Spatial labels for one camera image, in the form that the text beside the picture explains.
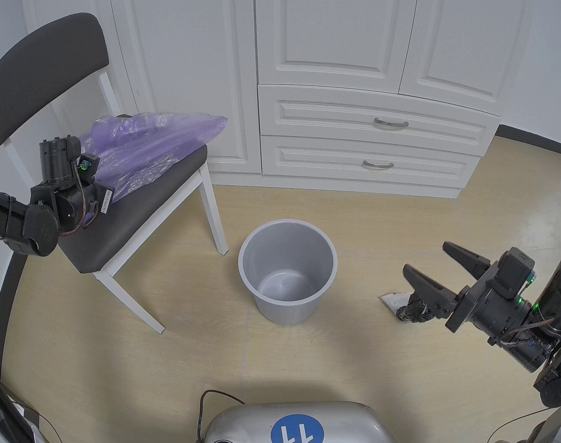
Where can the purple plastic bag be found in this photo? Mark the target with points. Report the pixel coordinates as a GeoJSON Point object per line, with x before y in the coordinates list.
{"type": "Point", "coordinates": [160, 141]}

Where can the crumpled black plastic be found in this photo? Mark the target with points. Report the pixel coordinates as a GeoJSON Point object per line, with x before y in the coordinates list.
{"type": "Point", "coordinates": [412, 314]}

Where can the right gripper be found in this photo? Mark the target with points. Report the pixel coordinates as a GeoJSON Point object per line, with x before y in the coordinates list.
{"type": "Point", "coordinates": [493, 314]}

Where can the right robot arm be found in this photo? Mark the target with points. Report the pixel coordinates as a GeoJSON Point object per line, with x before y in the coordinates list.
{"type": "Point", "coordinates": [557, 293]}

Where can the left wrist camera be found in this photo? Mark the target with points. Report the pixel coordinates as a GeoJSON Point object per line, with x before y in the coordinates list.
{"type": "Point", "coordinates": [90, 166]}

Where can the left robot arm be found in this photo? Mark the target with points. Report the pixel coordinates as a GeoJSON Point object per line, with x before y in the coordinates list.
{"type": "Point", "coordinates": [12, 222]}

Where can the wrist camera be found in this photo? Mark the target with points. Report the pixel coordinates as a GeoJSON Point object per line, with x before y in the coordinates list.
{"type": "Point", "coordinates": [90, 166]}
{"type": "Point", "coordinates": [511, 270]}

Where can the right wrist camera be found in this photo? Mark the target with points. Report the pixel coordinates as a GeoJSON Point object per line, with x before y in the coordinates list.
{"type": "Point", "coordinates": [511, 270]}

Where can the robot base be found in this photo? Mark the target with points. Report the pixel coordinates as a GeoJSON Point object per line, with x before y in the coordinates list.
{"type": "Point", "coordinates": [243, 425]}

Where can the white paper scrap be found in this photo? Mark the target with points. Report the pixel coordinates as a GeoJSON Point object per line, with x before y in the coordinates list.
{"type": "Point", "coordinates": [393, 299]}

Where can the white wardrobe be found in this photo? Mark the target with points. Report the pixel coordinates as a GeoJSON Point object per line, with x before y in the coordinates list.
{"type": "Point", "coordinates": [336, 26]}

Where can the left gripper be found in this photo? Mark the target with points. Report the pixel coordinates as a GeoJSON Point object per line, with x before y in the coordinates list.
{"type": "Point", "coordinates": [77, 208]}

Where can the grey padded white chair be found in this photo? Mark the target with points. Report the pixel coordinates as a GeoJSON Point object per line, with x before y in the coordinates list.
{"type": "Point", "coordinates": [45, 58]}

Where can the pale grey trash bin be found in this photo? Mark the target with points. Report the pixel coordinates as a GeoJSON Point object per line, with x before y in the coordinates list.
{"type": "Point", "coordinates": [287, 312]}

